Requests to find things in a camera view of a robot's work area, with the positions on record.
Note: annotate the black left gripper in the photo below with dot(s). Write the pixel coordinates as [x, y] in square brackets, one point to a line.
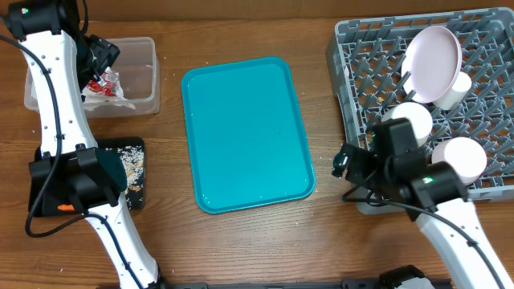
[84, 79]

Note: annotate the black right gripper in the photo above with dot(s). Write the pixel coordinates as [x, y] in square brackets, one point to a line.
[357, 156]

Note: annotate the red snack wrapper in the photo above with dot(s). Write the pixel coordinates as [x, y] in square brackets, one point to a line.
[108, 85]

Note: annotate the white napkin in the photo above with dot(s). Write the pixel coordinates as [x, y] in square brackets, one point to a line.
[93, 100]

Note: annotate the white bowl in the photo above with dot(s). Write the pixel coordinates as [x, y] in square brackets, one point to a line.
[419, 117]

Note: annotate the pink bowl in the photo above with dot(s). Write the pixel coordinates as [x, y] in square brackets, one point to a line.
[466, 156]

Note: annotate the large white plate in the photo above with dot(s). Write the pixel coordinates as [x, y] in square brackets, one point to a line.
[432, 62]

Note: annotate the white paper cup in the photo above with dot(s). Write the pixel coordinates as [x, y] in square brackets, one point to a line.
[455, 95]

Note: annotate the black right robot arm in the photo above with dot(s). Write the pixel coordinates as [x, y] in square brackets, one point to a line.
[435, 200]

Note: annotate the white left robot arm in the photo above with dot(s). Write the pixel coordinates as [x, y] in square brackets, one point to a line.
[47, 32]

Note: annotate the grey dishwasher rack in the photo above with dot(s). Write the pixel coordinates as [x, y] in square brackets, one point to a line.
[364, 62]

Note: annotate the clear plastic bin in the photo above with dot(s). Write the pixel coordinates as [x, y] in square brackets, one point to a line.
[139, 73]

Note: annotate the black tray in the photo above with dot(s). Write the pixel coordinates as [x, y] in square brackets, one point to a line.
[75, 188]

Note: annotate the rice and peanuts pile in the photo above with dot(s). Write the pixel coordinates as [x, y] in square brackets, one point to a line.
[133, 158]

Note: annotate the teal serving tray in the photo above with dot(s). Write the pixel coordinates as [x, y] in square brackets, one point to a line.
[246, 137]

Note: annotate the orange carrot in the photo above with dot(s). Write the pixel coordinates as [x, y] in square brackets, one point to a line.
[66, 208]

